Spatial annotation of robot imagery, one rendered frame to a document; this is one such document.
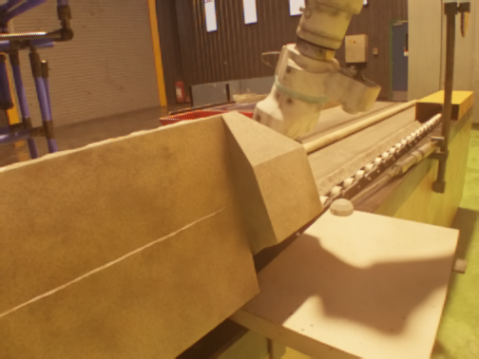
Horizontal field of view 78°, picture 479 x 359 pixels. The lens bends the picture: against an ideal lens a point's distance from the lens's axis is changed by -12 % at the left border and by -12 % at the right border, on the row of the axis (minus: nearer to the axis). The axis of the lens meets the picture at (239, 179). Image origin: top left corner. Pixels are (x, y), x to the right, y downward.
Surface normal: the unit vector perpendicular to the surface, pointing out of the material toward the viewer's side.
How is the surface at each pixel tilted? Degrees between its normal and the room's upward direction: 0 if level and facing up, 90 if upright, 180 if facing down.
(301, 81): 103
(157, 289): 80
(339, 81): 94
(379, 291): 0
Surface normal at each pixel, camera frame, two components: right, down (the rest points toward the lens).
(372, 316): -0.08, -0.94
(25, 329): 0.71, 0.00
